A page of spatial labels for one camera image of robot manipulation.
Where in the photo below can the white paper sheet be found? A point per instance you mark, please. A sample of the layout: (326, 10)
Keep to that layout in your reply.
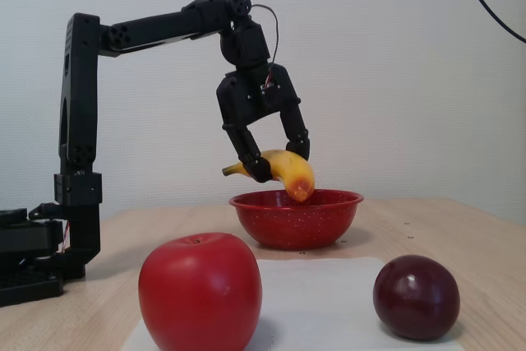
(316, 306)

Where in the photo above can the red toy apple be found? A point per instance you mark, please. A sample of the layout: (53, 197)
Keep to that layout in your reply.
(197, 289)

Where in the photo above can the yellow toy banana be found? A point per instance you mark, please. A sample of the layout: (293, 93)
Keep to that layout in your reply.
(293, 170)

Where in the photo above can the dark purple toy plum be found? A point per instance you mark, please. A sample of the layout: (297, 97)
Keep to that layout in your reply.
(415, 297)

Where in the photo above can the red speckled bowl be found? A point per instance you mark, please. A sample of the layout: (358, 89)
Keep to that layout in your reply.
(296, 223)

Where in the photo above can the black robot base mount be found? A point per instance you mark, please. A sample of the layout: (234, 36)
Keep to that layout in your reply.
(24, 277)

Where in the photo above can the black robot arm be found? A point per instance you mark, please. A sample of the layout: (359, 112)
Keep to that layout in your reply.
(82, 121)

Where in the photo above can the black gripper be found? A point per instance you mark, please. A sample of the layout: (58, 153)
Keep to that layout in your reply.
(251, 99)

